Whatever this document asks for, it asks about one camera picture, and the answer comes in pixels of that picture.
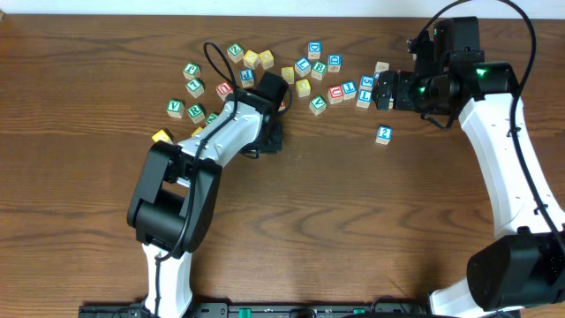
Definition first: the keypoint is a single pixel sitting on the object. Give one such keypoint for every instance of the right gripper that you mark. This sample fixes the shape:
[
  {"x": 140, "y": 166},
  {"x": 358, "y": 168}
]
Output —
[{"x": 384, "y": 91}]

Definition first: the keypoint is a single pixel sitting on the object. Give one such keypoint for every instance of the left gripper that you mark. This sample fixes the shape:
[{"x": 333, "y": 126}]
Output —
[{"x": 274, "y": 140}]

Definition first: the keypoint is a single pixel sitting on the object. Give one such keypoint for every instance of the yellow O block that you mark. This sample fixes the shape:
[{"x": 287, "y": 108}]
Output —
[{"x": 303, "y": 87}]

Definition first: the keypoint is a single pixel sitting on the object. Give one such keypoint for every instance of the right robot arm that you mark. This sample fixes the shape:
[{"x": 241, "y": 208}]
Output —
[{"x": 524, "y": 266}]

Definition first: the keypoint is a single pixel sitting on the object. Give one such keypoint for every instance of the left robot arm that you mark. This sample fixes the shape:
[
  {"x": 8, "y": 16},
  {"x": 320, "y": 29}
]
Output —
[{"x": 174, "y": 200}]

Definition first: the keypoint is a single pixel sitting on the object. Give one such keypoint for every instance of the blue X block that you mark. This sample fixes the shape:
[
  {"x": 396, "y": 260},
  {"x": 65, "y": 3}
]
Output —
[{"x": 381, "y": 67}]

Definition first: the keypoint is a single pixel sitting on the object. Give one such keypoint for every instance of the blue 5 block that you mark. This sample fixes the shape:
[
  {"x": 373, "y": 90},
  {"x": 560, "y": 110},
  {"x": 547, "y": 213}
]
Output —
[{"x": 367, "y": 83}]

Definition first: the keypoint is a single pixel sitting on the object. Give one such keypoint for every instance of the blue L block lower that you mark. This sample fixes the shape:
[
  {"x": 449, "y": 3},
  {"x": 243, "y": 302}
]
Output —
[{"x": 364, "y": 98}]

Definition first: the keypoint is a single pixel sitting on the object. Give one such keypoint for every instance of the blue l block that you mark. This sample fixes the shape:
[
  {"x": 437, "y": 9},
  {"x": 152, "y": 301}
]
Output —
[
  {"x": 364, "y": 98},
  {"x": 302, "y": 67}
]

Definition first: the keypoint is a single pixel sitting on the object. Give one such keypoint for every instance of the blue 2 block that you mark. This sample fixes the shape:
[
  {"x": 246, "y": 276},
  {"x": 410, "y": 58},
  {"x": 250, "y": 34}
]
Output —
[{"x": 384, "y": 135}]

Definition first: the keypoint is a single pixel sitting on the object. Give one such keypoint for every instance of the blue I block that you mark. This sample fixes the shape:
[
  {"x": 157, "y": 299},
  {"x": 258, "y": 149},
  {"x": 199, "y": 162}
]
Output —
[{"x": 349, "y": 89}]

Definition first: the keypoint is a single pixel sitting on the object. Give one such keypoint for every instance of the green V block centre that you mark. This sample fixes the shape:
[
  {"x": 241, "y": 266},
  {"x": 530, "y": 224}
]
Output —
[{"x": 317, "y": 105}]

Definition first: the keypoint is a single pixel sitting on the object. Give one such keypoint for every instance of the green v block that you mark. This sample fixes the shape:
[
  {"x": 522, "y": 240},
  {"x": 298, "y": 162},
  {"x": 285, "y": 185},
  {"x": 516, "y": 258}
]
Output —
[
  {"x": 317, "y": 105},
  {"x": 175, "y": 108}
]

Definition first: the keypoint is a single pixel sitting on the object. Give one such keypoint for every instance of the green N block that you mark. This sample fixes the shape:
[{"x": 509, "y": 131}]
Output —
[{"x": 211, "y": 118}]

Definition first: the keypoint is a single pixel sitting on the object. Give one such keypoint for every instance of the red U block left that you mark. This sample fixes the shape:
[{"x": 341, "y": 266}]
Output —
[{"x": 223, "y": 90}]

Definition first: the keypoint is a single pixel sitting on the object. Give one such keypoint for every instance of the red u block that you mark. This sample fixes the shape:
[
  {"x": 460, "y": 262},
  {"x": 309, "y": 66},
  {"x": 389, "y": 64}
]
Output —
[
  {"x": 335, "y": 94},
  {"x": 223, "y": 90}
]

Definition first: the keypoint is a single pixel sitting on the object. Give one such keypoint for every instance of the blue P block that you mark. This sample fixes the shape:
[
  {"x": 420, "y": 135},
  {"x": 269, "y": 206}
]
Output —
[{"x": 247, "y": 78}]

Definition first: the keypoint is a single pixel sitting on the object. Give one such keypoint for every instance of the red U block centre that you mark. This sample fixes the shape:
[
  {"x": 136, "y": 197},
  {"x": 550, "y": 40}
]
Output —
[{"x": 335, "y": 94}]

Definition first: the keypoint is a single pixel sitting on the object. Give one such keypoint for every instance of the yellow S block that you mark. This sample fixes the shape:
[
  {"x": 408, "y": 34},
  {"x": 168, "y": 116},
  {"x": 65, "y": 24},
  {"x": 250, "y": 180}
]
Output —
[{"x": 288, "y": 74}]

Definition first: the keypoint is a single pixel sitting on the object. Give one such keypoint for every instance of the yellow K block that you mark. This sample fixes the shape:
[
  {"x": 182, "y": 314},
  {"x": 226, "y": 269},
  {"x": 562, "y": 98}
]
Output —
[{"x": 197, "y": 131}]

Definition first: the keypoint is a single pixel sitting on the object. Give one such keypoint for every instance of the blue D block right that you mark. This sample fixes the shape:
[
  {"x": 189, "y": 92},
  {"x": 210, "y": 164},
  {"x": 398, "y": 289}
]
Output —
[{"x": 334, "y": 63}]

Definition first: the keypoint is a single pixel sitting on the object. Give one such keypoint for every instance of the blue d block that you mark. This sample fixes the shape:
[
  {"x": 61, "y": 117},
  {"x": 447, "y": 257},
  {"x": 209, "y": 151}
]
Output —
[
  {"x": 314, "y": 50},
  {"x": 334, "y": 63}
]

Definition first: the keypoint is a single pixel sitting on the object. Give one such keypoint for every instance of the green R block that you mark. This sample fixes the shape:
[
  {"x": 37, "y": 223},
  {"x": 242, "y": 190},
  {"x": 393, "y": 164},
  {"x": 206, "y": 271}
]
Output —
[{"x": 196, "y": 113}]

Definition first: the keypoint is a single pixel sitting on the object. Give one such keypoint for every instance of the yellow block upper right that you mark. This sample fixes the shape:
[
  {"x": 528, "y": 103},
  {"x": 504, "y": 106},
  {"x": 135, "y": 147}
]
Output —
[{"x": 267, "y": 59}]

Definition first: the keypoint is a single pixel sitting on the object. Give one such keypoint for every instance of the blue L block upper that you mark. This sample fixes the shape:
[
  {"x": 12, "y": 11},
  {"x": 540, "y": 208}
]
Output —
[{"x": 302, "y": 67}]

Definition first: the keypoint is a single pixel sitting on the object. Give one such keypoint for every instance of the yellow block upper left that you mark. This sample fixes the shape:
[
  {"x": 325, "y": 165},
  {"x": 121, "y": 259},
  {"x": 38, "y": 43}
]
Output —
[{"x": 251, "y": 59}]

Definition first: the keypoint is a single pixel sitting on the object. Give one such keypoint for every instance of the green B block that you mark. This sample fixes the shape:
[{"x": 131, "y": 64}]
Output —
[{"x": 319, "y": 70}]

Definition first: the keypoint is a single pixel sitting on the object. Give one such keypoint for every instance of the green 7 block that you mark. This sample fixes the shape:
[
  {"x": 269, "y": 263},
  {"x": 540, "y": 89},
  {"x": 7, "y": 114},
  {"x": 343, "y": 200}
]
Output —
[{"x": 195, "y": 88}]

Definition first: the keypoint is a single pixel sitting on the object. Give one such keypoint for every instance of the green Z block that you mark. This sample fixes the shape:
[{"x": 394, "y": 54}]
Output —
[{"x": 235, "y": 52}]

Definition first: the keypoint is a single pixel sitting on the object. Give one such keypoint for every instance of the blue D block top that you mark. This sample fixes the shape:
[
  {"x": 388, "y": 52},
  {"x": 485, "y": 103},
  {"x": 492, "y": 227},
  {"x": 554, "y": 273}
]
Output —
[{"x": 314, "y": 50}]

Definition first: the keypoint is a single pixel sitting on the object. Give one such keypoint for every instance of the green V block left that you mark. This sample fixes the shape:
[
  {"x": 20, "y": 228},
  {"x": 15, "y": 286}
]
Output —
[{"x": 175, "y": 108}]

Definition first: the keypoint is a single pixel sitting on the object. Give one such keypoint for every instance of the green J block left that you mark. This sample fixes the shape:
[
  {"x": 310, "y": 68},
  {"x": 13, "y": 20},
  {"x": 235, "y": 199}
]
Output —
[{"x": 192, "y": 71}]

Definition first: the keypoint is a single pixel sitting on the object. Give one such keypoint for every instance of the yellow G block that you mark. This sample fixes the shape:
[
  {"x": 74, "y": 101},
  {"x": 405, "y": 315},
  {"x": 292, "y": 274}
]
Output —
[{"x": 163, "y": 135}]

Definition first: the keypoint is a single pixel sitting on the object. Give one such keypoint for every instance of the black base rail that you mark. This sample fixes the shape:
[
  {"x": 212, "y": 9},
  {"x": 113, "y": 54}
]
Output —
[{"x": 381, "y": 307}]

